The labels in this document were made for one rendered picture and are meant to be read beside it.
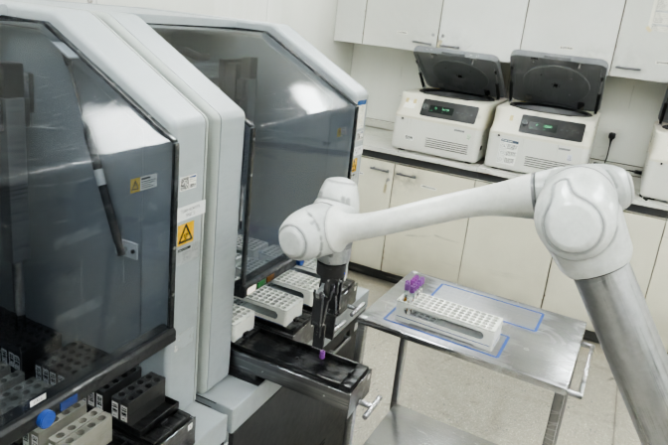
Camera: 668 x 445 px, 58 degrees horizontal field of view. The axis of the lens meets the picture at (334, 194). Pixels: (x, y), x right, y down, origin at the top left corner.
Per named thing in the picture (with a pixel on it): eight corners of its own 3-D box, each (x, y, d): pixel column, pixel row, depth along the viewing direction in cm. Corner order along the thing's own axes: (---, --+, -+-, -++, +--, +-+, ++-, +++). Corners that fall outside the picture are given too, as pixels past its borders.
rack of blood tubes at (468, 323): (393, 318, 181) (396, 299, 180) (406, 306, 190) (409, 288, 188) (491, 352, 169) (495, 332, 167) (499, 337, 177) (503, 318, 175)
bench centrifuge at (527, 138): (481, 167, 357) (503, 48, 338) (502, 151, 412) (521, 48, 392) (582, 187, 336) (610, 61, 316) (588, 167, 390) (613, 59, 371)
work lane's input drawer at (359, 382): (132, 333, 174) (132, 305, 172) (165, 315, 186) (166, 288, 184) (363, 427, 145) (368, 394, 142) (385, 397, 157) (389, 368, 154)
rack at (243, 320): (147, 313, 172) (147, 293, 171) (171, 300, 181) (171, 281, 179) (233, 346, 161) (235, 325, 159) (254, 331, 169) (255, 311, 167)
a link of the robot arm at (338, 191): (324, 227, 157) (300, 241, 145) (330, 170, 153) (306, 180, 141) (362, 237, 153) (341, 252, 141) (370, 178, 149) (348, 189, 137)
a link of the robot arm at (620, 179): (537, 160, 131) (529, 172, 119) (629, 149, 123) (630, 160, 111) (545, 219, 133) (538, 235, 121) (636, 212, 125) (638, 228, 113)
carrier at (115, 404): (151, 394, 135) (151, 370, 133) (158, 397, 134) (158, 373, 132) (110, 421, 125) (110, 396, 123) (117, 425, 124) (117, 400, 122)
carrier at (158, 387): (158, 397, 134) (159, 373, 132) (165, 400, 133) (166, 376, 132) (119, 426, 124) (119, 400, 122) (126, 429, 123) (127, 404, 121)
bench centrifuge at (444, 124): (389, 148, 382) (403, 44, 364) (422, 136, 435) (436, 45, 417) (474, 166, 358) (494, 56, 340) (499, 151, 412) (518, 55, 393)
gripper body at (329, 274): (326, 250, 157) (323, 283, 160) (310, 260, 150) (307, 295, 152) (352, 258, 154) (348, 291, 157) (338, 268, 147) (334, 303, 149)
